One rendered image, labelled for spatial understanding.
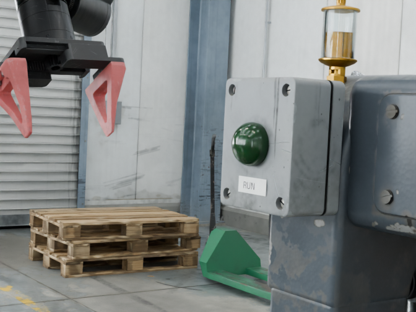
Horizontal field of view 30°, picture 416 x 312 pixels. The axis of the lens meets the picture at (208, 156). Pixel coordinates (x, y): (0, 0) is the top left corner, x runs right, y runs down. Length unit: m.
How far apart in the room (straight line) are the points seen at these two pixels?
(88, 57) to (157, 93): 8.40
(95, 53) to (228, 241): 5.44
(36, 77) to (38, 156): 7.67
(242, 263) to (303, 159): 5.83
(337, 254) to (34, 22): 0.47
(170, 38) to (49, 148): 2.01
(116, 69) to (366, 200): 0.43
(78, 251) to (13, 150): 2.57
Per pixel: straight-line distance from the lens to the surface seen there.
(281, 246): 0.57
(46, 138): 8.57
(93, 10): 0.95
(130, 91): 9.07
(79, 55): 0.86
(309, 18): 8.37
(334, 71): 0.59
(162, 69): 9.29
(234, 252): 6.29
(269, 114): 0.51
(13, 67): 0.82
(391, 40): 7.52
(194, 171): 9.49
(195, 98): 9.48
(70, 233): 6.08
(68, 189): 8.71
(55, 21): 0.88
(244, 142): 0.51
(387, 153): 0.51
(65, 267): 6.13
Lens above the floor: 1.30
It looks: 3 degrees down
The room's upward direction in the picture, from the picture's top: 3 degrees clockwise
